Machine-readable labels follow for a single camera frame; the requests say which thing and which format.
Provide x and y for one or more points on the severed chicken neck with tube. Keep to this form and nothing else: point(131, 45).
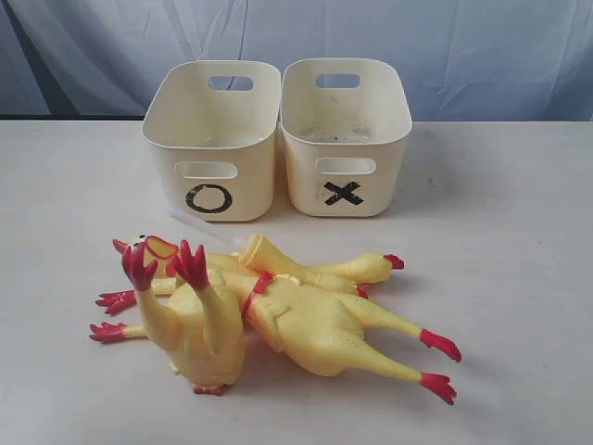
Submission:
point(250, 255)

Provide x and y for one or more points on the yellow rubber chicken with head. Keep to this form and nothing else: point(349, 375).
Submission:
point(323, 332)

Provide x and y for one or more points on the headless yellow rubber chicken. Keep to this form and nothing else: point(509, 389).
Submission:
point(200, 328)

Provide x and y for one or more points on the yellow rubber chicken underneath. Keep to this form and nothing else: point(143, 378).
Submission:
point(368, 268)

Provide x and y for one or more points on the cream bin marked X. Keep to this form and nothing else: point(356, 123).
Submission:
point(345, 123)

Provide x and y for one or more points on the cream bin marked O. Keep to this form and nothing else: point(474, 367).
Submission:
point(211, 129)

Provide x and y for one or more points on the white backdrop curtain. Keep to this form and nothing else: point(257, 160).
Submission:
point(458, 60)

